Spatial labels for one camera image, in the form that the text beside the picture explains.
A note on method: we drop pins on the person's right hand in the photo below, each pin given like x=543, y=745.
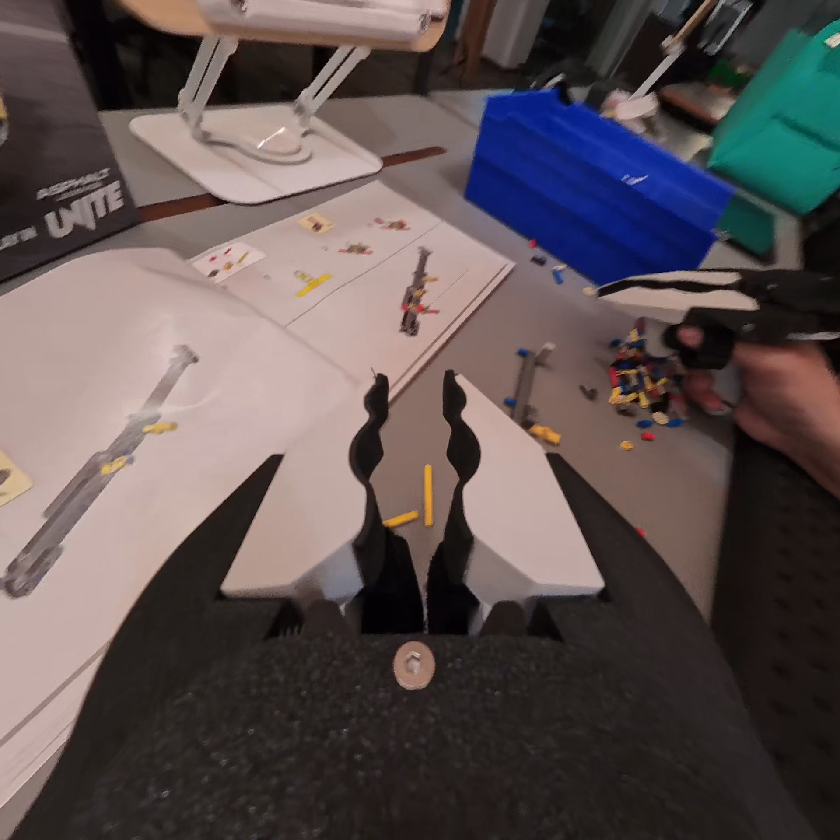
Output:
x=787, y=407

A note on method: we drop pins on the dark grey lego connector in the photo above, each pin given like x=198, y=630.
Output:
x=589, y=392

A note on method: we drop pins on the long grey lego beam assembly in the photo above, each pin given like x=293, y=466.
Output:
x=525, y=387

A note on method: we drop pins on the pile of colourful lego pieces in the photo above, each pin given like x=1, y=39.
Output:
x=640, y=380

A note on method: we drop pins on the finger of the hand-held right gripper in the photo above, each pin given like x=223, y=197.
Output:
x=689, y=302
x=676, y=279

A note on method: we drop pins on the yellow lego axle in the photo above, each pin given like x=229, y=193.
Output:
x=400, y=520
x=428, y=492

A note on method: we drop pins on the teal tote bag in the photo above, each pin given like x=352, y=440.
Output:
x=774, y=131

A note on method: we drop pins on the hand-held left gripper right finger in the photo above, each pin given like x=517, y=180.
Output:
x=525, y=525

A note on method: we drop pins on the black lego set box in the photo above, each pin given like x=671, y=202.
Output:
x=52, y=131

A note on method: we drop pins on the blue plastic bin stack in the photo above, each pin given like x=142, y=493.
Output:
x=590, y=197

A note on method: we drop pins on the lego instruction booklet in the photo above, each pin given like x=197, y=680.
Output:
x=131, y=315

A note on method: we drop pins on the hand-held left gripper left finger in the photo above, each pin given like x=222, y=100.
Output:
x=308, y=525

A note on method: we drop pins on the white document stand wooden board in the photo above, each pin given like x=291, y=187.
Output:
x=262, y=164

